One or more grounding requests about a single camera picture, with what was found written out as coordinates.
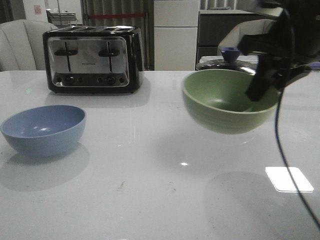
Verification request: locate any dark blue saucepan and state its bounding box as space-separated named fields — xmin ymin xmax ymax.
xmin=308 ymin=61 xmax=320 ymax=71

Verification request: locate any dark kitchen counter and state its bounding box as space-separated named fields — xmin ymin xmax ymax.
xmin=196 ymin=10 xmax=267 ymax=63

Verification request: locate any black cable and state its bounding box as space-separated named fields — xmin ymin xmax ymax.
xmin=273 ymin=7 xmax=320 ymax=226

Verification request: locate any white cabinet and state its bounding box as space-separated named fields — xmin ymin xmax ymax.
xmin=153 ymin=0 xmax=200 ymax=71

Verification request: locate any beige chair left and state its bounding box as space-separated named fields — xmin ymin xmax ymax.
xmin=0 ymin=19 xmax=57 ymax=72

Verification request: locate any glass pot lid blue knob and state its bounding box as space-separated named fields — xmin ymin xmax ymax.
xmin=195 ymin=47 xmax=257 ymax=75

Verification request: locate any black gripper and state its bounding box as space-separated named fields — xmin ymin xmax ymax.
xmin=238 ymin=0 xmax=320 ymax=102

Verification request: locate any light blue bowl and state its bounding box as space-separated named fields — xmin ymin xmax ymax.
xmin=0 ymin=105 xmax=86 ymax=158

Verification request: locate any light green bowl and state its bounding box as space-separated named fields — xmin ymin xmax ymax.
xmin=181 ymin=69 xmax=279 ymax=135

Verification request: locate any beige chair right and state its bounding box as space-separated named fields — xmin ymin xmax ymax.
xmin=217 ymin=19 xmax=274 ymax=56

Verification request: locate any black and chrome toaster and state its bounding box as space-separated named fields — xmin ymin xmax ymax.
xmin=43 ymin=25 xmax=144 ymax=94

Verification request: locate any beige chair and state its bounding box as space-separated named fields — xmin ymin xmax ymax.
xmin=217 ymin=19 xmax=274 ymax=56
xmin=0 ymin=19 xmax=57 ymax=72

